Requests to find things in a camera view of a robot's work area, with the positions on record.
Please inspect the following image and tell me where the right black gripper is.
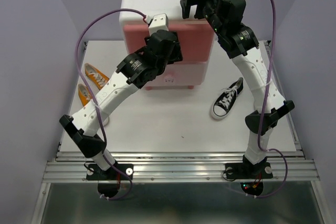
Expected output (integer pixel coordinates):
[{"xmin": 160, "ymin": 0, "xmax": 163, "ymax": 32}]
[{"xmin": 178, "ymin": 0, "xmax": 225, "ymax": 37}]

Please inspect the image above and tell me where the black sneaker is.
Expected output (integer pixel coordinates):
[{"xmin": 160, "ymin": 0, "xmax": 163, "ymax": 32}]
[{"xmin": 210, "ymin": 77, "xmax": 244, "ymax": 121}]

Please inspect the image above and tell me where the dark pink top drawer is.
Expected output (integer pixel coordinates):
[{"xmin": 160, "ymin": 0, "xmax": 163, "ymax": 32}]
[{"xmin": 123, "ymin": 23, "xmax": 214, "ymax": 64}]

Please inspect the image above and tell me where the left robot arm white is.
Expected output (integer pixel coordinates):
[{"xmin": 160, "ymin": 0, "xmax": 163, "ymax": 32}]
[{"xmin": 59, "ymin": 30, "xmax": 183, "ymax": 179}]

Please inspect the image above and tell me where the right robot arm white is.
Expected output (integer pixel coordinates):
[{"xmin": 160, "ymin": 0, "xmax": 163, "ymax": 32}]
[{"xmin": 180, "ymin": 0, "xmax": 295, "ymax": 177}]

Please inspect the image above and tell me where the white plastic drawer cabinet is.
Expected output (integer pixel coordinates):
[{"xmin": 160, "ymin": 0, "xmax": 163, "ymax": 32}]
[{"xmin": 118, "ymin": 0, "xmax": 221, "ymax": 91}]

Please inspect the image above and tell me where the pink bunny knob bottom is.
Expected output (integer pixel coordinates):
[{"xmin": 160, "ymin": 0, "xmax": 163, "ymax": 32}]
[{"xmin": 163, "ymin": 74, "xmax": 175, "ymax": 84}]

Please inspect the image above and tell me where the light pink bottom drawer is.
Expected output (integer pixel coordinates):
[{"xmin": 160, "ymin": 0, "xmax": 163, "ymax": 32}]
[{"xmin": 144, "ymin": 61, "xmax": 208, "ymax": 88}]

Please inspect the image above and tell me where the orange sneaker rear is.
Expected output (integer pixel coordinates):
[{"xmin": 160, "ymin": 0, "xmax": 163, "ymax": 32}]
[{"xmin": 85, "ymin": 63, "xmax": 109, "ymax": 90}]

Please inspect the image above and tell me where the orange sneaker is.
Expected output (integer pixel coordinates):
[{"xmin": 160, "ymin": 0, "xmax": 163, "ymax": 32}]
[
  {"xmin": 78, "ymin": 83, "xmax": 110, "ymax": 126},
  {"xmin": 85, "ymin": 63, "xmax": 109, "ymax": 90}
]

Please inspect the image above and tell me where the orange sneaker front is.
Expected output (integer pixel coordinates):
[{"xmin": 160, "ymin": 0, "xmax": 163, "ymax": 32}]
[{"xmin": 78, "ymin": 83, "xmax": 110, "ymax": 126}]

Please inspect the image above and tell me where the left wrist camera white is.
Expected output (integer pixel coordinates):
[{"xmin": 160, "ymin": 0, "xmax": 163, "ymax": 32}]
[{"xmin": 148, "ymin": 13, "xmax": 169, "ymax": 36}]

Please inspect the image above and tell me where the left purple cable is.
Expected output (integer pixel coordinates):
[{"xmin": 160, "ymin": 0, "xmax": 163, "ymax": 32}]
[{"xmin": 75, "ymin": 8, "xmax": 148, "ymax": 201}]

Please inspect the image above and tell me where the purple cable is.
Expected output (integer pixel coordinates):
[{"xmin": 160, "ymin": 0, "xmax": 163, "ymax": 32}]
[
  {"xmin": 226, "ymin": 0, "xmax": 289, "ymax": 199},
  {"xmin": 75, "ymin": 8, "xmax": 148, "ymax": 201}
]

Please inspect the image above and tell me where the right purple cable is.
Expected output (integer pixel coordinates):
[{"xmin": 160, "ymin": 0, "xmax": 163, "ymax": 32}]
[{"xmin": 226, "ymin": 0, "xmax": 289, "ymax": 199}]

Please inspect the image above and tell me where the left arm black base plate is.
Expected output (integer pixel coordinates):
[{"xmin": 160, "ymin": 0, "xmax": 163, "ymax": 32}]
[{"xmin": 83, "ymin": 163, "xmax": 134, "ymax": 201}]

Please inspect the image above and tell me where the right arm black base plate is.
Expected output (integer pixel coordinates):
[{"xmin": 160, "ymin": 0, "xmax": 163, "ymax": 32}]
[{"xmin": 222, "ymin": 161, "xmax": 274, "ymax": 197}]

